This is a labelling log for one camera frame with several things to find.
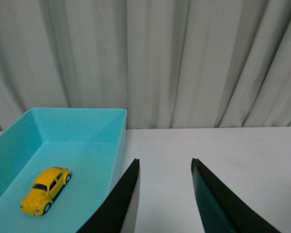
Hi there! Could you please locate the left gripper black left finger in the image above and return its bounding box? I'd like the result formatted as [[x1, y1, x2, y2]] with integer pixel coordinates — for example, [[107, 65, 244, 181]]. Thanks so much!
[[78, 159, 140, 233]]

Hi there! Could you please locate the turquoise plastic storage bin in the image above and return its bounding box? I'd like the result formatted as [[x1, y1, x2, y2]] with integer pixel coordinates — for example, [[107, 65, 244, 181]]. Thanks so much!
[[0, 108, 127, 233]]

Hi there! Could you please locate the yellow beetle toy car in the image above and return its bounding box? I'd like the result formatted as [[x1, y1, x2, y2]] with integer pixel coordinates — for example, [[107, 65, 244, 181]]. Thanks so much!
[[20, 166, 72, 216]]

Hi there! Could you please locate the grey pleated curtain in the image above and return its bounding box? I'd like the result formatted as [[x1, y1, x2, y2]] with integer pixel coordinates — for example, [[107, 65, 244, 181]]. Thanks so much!
[[0, 0, 291, 131]]

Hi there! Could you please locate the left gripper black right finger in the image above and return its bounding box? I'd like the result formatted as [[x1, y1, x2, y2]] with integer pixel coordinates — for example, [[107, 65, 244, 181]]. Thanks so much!
[[191, 158, 279, 233]]

